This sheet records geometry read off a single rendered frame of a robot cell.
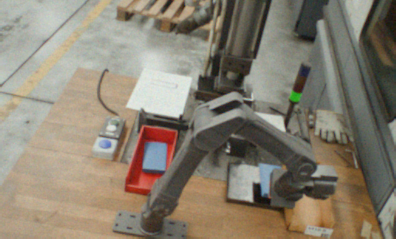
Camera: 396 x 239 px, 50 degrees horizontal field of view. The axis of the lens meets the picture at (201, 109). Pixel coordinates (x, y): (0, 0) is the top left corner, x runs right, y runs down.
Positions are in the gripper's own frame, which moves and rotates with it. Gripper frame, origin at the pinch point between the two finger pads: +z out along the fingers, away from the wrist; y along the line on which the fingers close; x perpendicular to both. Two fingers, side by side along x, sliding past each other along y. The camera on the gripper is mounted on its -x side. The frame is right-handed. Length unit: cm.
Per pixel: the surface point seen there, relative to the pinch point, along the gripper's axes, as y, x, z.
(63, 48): 151, 132, 199
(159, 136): 18.5, 36.1, 16.9
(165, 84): 49, 38, 37
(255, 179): 7.0, 3.5, 10.7
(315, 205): 1.5, -15.7, 9.0
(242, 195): 0.4, 8.0, 7.1
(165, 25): 209, 54, 224
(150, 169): 4.3, 36.9, 8.3
